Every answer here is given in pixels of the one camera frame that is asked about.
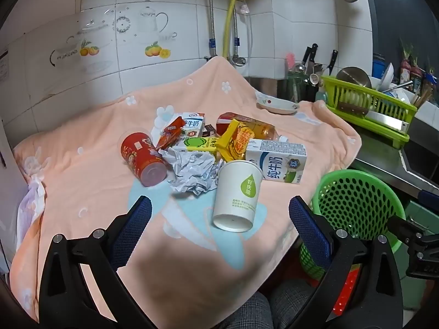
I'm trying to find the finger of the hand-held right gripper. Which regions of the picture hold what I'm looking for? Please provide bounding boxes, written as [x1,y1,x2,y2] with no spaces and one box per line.
[387,212,439,244]
[418,190,439,210]

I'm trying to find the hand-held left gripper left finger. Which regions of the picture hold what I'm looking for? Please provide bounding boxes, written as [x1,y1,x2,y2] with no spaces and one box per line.
[38,195,162,329]

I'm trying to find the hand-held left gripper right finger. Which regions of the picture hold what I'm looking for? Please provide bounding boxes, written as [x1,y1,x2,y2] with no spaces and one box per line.
[289,195,403,329]

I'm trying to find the green perforated plastic basket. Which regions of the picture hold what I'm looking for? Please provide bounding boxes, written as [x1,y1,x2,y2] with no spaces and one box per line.
[300,169,407,282]

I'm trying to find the red drink can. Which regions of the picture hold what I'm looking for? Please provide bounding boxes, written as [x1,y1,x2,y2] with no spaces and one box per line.
[120,131,168,187]

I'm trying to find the large white milk carton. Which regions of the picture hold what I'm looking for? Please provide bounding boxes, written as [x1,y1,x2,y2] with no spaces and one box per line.
[245,139,307,185]

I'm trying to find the white paper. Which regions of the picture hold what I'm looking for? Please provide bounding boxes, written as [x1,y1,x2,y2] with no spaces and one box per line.
[161,146,225,196]

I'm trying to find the white paper cup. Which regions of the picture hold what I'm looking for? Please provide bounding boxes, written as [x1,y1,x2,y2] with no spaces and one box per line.
[213,160,264,232]

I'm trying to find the orange snack wrapper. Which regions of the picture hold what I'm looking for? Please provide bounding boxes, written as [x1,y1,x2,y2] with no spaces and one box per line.
[156,117,186,151]

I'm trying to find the green lime drink carton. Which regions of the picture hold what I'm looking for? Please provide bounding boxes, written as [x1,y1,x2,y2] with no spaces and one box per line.
[176,136,220,153]

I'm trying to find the amber tea plastic bottle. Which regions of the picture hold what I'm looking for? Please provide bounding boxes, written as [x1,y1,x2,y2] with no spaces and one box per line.
[216,112,289,142]

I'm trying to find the yellow drink carton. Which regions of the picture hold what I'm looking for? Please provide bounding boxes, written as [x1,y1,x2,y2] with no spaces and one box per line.
[215,119,257,163]

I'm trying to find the small white milk carton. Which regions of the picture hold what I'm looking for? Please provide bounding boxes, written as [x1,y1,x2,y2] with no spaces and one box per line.
[181,112,205,138]

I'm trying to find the stainless steel sink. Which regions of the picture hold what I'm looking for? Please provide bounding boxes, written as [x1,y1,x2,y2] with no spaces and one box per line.
[353,117,439,197]

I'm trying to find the peach floral blanket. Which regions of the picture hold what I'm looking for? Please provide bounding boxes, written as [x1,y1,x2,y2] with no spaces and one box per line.
[10,56,362,323]

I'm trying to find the person's plaid trouser leg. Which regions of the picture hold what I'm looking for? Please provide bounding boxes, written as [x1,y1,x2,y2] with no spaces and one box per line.
[192,279,330,329]

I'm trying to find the green plastic dish rack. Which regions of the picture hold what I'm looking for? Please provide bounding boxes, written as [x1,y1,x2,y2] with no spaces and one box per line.
[320,75,417,149]

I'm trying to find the white ceramic bowl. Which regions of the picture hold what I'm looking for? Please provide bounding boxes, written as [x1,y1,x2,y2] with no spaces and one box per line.
[257,98,300,115]
[377,63,395,90]

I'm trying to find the green utensil holder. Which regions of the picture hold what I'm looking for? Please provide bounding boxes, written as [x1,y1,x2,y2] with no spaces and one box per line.
[286,70,308,101]

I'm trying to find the steel bowl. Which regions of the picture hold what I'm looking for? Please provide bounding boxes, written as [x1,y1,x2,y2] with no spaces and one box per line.
[336,67,373,91]

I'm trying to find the steel cleaver wooden handle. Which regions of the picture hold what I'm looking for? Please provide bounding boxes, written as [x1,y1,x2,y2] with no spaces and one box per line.
[338,102,410,132]

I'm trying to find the black handled kitchen knife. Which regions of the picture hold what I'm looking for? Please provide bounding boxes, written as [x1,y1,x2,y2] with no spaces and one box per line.
[327,50,339,76]
[302,44,319,73]

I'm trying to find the braided metal water hose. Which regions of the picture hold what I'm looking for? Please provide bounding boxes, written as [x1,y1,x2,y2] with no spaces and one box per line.
[232,10,247,67]
[202,0,218,57]

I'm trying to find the yellow gas hose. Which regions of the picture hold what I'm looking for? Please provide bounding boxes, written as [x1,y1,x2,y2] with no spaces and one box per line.
[223,0,240,59]

